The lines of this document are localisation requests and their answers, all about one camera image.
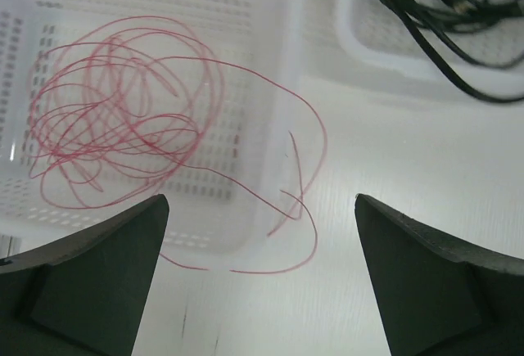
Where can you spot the white slotted basket front left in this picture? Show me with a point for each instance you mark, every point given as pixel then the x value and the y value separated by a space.
pixel 107 102

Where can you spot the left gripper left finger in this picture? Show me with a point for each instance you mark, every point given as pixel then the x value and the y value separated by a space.
pixel 83 294

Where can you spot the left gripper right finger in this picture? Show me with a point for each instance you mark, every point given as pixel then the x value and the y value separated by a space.
pixel 438 294

